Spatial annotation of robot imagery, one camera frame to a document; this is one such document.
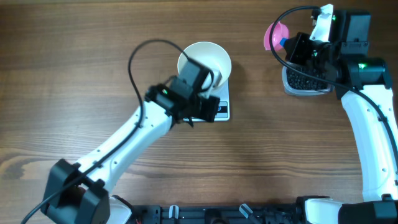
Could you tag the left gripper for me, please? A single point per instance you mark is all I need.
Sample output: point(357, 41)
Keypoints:
point(212, 104)

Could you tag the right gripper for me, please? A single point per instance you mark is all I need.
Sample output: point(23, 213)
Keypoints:
point(294, 50)

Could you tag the pink scoop blue handle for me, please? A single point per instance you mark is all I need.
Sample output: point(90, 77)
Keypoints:
point(279, 36)

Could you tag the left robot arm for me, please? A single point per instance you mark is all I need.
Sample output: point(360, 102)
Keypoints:
point(81, 192)

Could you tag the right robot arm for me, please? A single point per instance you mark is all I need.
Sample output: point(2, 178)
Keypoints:
point(336, 53)

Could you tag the white digital kitchen scale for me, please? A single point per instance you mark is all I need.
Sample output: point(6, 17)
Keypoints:
point(222, 92)

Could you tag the white bowl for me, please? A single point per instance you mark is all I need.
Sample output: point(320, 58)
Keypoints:
point(212, 56)

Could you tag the black beans in container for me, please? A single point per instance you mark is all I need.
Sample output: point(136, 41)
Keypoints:
point(300, 82)

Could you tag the clear plastic container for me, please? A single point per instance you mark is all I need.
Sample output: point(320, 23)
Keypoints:
point(290, 91)

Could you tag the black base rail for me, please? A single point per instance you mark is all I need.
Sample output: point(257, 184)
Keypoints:
point(271, 213)

